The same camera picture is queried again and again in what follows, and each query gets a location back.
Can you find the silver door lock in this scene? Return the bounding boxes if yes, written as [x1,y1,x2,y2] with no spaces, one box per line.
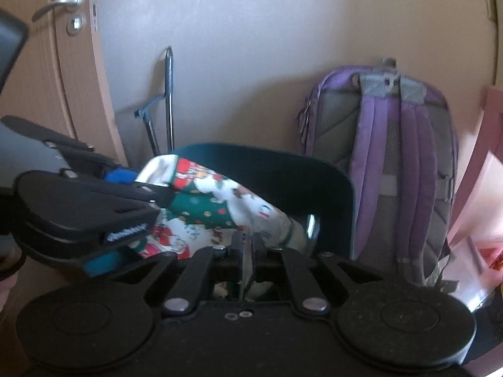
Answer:
[66,14,86,35]

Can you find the pink desk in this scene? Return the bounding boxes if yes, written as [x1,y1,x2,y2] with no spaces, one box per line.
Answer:
[446,84,503,311]

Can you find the purple grey backpack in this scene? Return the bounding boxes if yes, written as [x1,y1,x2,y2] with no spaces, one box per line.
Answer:
[296,57,460,287]

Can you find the light wooden door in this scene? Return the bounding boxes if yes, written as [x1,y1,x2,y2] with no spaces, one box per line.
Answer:
[0,0,130,167]

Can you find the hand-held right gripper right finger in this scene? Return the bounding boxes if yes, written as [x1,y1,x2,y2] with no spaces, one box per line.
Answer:
[248,233,384,317]

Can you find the dark teal plastic bin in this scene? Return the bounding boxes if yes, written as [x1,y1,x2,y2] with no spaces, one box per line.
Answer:
[171,142,356,262]

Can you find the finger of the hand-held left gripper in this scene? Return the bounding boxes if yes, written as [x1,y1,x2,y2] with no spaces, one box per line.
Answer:
[2,115,138,184]
[59,167,176,207]

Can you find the metal pole with grey grip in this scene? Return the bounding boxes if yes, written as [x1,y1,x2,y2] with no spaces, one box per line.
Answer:
[134,95,168,157]

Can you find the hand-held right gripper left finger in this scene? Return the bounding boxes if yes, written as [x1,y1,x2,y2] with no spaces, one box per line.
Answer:
[112,231,247,317]

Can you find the silver door handle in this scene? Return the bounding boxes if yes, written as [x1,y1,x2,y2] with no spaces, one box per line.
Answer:
[31,0,85,22]

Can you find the white red green printed bag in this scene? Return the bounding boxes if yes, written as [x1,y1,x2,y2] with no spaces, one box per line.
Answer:
[128,154,313,299]

